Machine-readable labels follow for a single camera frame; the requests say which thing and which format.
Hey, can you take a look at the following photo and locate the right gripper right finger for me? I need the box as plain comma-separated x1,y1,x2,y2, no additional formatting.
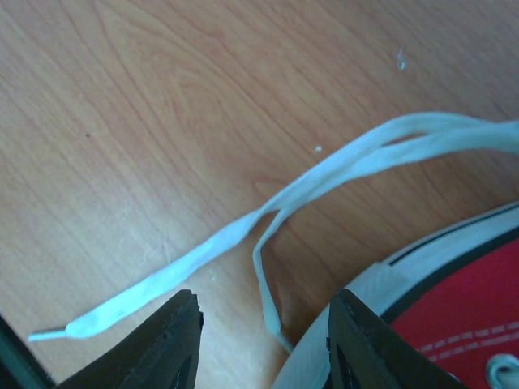
326,289,465,389

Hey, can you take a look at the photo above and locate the red canvas sneaker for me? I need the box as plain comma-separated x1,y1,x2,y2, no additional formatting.
271,202,519,389

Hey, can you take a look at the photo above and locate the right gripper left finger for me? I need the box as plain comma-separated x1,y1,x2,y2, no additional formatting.
58,289,204,389

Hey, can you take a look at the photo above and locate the white shoelace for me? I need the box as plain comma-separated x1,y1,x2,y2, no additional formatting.
28,112,518,351

